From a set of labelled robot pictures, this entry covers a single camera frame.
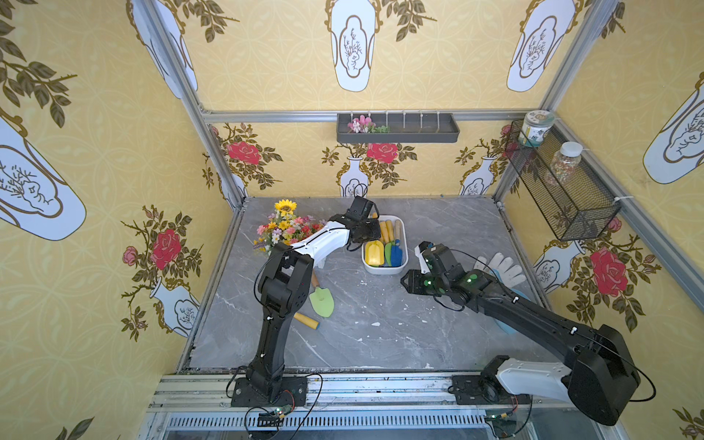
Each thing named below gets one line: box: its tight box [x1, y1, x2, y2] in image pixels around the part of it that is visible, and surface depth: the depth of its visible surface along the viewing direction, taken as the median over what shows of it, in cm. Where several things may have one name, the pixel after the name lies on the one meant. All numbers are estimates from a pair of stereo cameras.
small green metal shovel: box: [308, 267, 335, 318], surface depth 93 cm
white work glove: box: [473, 252, 527, 289], surface depth 100 cm
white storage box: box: [361, 214, 409, 275], surface depth 99 cm
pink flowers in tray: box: [347, 114, 390, 134], surface depth 89 cm
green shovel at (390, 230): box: [385, 220, 396, 267], surface depth 105 cm
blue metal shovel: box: [390, 219, 404, 268], surface depth 100 cm
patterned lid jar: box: [518, 109, 556, 148], surface depth 87 cm
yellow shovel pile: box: [364, 240, 385, 266], surface depth 96 cm
